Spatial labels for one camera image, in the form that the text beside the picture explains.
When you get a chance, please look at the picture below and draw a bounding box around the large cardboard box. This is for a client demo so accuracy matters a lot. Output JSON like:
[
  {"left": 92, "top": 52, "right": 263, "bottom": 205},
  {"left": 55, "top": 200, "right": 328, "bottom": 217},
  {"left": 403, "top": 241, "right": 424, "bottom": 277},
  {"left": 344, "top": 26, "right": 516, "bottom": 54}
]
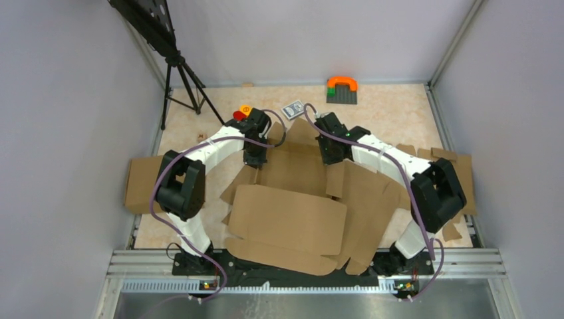
[{"left": 221, "top": 146, "right": 410, "bottom": 276}]

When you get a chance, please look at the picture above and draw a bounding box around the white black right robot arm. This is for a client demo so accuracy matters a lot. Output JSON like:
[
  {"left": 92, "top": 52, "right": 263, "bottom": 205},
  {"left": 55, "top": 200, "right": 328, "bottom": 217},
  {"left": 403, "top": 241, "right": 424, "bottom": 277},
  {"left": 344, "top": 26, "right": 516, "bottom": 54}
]
[{"left": 313, "top": 112, "right": 467, "bottom": 276}]

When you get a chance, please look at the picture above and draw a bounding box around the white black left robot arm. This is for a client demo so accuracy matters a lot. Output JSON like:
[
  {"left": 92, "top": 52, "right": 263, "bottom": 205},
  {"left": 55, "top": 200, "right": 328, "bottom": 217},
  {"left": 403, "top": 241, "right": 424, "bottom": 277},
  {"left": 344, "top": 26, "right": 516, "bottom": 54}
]
[{"left": 150, "top": 108, "right": 272, "bottom": 275}]

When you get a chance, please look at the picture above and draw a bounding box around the folded brown cardboard box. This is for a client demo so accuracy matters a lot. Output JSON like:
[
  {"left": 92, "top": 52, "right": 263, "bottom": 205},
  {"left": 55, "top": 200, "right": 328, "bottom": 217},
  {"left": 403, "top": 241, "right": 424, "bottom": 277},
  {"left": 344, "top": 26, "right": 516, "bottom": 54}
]
[{"left": 123, "top": 156, "right": 207, "bottom": 216}]

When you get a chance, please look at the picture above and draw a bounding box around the flat cardboard blank underneath left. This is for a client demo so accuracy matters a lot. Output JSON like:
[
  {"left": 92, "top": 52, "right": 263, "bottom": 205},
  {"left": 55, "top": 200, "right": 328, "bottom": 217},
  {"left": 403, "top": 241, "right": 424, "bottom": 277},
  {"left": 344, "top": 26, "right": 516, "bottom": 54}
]
[{"left": 267, "top": 118, "right": 321, "bottom": 156}]

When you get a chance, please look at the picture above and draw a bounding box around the small red toy piece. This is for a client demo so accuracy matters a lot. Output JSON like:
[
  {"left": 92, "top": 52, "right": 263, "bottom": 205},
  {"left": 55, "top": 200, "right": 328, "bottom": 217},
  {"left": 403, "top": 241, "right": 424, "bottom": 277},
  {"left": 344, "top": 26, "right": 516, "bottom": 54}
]
[{"left": 233, "top": 104, "right": 253, "bottom": 121}]

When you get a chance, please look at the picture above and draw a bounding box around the orange green grey toy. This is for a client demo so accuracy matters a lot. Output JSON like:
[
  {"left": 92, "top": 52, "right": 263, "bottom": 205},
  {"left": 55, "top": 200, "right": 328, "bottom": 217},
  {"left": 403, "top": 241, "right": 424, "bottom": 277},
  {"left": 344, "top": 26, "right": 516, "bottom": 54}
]
[{"left": 326, "top": 76, "right": 358, "bottom": 105}]

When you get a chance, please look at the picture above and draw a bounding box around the flat cardboard blank at right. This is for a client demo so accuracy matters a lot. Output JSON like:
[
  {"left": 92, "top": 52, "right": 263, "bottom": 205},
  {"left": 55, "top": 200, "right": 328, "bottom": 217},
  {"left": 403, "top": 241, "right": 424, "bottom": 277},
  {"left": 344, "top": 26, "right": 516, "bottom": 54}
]
[{"left": 397, "top": 144, "right": 476, "bottom": 242}]

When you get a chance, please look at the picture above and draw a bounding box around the black tripod stand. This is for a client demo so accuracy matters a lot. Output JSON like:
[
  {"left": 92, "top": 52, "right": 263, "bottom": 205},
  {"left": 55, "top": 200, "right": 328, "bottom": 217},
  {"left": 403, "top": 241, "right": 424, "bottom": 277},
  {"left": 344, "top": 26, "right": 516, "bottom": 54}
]
[{"left": 109, "top": 0, "right": 225, "bottom": 130}]

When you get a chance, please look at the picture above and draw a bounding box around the aluminium frame rail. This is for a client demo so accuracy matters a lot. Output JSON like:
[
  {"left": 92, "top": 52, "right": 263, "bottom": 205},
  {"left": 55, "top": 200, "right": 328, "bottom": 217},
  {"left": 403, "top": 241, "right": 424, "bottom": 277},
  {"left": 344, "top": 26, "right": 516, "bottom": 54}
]
[{"left": 97, "top": 248, "right": 523, "bottom": 318}]

